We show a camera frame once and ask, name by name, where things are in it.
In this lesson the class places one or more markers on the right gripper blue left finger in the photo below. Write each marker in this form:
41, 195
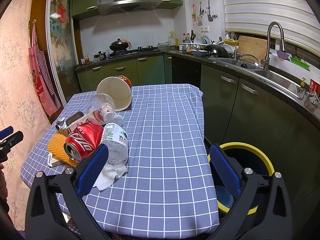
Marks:
44, 219

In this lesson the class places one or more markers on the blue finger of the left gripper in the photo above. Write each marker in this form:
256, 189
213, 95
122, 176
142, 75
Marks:
8, 144
6, 132

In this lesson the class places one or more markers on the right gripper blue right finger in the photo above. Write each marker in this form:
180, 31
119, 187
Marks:
261, 209

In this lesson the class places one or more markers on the orange honeycomb sponge cloth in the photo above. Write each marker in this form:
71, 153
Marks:
56, 147

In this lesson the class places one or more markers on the foil wrapper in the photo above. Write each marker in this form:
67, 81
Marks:
61, 126

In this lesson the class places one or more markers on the white paper towel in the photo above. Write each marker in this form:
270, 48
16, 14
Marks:
108, 176

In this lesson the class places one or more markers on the cigarette pack box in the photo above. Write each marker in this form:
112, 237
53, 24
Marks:
76, 119

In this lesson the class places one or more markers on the red cola can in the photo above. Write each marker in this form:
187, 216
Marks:
83, 140

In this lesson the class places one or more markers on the clear plastic water bottle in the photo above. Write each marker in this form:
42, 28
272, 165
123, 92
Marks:
117, 141

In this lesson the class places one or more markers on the clear plastic cup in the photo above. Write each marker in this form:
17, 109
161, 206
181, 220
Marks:
100, 109

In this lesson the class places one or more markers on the white paper noodle bowl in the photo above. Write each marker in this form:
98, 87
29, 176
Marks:
119, 88

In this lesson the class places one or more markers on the small white box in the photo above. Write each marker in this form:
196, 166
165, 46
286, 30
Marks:
52, 161

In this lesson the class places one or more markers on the yellow rimmed trash bin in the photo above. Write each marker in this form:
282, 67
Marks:
227, 162

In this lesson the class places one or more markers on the green lower kitchen cabinets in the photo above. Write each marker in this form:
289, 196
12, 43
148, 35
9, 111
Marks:
239, 105

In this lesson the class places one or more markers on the red checked apron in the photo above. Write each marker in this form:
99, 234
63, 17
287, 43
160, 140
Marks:
41, 77

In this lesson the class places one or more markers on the blue checked tablecloth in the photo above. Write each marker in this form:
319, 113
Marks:
168, 191

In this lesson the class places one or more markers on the steel sink basin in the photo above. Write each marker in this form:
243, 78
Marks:
291, 87

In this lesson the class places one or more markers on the black pot on stove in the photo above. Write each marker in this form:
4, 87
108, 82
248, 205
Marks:
119, 45

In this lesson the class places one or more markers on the wooden cutting board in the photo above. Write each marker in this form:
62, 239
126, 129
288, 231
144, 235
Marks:
253, 46

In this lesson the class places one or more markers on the black wok on counter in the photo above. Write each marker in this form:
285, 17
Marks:
216, 51

